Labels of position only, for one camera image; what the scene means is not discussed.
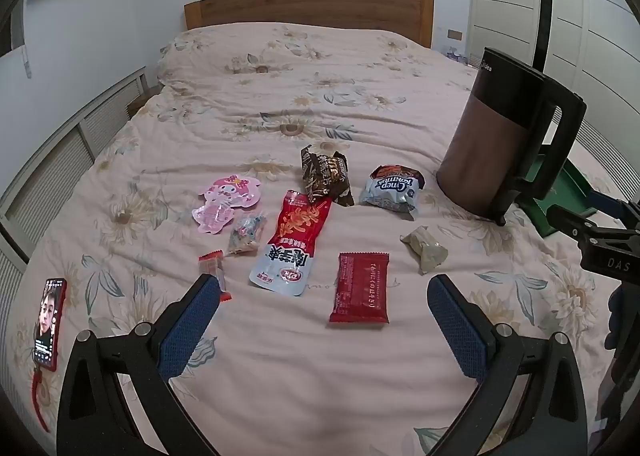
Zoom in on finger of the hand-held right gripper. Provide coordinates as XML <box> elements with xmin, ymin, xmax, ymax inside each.
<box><xmin>586</xmin><ymin>191</ymin><xmax>640</xmax><ymax>231</ymax></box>
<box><xmin>546</xmin><ymin>204</ymin><xmax>606</xmax><ymax>249</ymax></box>

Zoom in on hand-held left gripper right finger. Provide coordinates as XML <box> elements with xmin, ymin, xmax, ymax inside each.
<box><xmin>426</xmin><ymin>274</ymin><xmax>588</xmax><ymax>456</ymax></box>

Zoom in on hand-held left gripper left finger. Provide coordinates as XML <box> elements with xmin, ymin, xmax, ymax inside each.
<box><xmin>57</xmin><ymin>274</ymin><xmax>223</xmax><ymax>456</ymax></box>

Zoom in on green box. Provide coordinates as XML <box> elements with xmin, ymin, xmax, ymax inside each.
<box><xmin>517</xmin><ymin>148</ymin><xmax>608</xmax><ymax>238</ymax></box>

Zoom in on grey-green snack packet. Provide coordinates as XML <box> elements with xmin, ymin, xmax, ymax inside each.
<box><xmin>400</xmin><ymin>226</ymin><xmax>447</xmax><ymax>277</ymax></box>

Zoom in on dark red square snack packet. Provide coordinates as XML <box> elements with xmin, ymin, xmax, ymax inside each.
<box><xmin>328</xmin><ymin>252</ymin><xmax>392</xmax><ymax>325</ymax></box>

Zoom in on pink cartoon snack packet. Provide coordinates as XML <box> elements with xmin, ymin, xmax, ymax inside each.
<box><xmin>192</xmin><ymin>175</ymin><xmax>262</xmax><ymax>235</ymax></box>

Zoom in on long red snack packet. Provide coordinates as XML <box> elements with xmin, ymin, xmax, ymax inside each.
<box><xmin>249</xmin><ymin>190</ymin><xmax>333</xmax><ymax>297</ymax></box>

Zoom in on brown foil snack packet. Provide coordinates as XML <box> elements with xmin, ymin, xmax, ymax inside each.
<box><xmin>300</xmin><ymin>145</ymin><xmax>356</xmax><ymax>207</ymax></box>

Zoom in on white louvered panel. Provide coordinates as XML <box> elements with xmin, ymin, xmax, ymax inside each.
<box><xmin>575</xmin><ymin>121</ymin><xmax>640</xmax><ymax>187</ymax></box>
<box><xmin>0</xmin><ymin>66</ymin><xmax>148</xmax><ymax>281</ymax></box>

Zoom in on small red candy packet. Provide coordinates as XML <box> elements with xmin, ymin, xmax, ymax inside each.
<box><xmin>198</xmin><ymin>250</ymin><xmax>232</xmax><ymax>301</ymax></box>

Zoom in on clear candy packet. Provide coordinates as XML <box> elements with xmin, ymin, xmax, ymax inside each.
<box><xmin>227</xmin><ymin>213</ymin><xmax>267</xmax><ymax>257</ymax></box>

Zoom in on brown and black kettle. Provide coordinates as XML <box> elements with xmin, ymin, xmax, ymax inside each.
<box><xmin>436</xmin><ymin>46</ymin><xmax>587</xmax><ymax>227</ymax></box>

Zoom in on smartphone in red case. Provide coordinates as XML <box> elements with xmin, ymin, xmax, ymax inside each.
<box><xmin>32</xmin><ymin>278</ymin><xmax>67</xmax><ymax>370</ymax></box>

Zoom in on white and blue snack packet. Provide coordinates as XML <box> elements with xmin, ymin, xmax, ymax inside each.
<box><xmin>360</xmin><ymin>165</ymin><xmax>426</xmax><ymax>219</ymax></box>

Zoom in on small bedside items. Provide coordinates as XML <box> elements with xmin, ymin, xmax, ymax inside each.
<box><xmin>445</xmin><ymin>46</ymin><xmax>481</xmax><ymax>67</ymax></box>

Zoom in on white wardrobe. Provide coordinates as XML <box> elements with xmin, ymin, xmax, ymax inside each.
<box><xmin>467</xmin><ymin>0</ymin><xmax>640</xmax><ymax>137</ymax></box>

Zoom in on floral beige blanket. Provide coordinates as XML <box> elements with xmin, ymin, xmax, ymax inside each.
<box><xmin>0</xmin><ymin>23</ymin><xmax>640</xmax><ymax>456</ymax></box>

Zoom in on wooden bed headboard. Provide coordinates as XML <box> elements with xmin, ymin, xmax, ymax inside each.
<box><xmin>184</xmin><ymin>0</ymin><xmax>435</xmax><ymax>49</ymax></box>

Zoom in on red phone strap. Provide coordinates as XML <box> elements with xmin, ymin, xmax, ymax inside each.
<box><xmin>30</xmin><ymin>366</ymin><xmax>53</xmax><ymax>433</ymax></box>

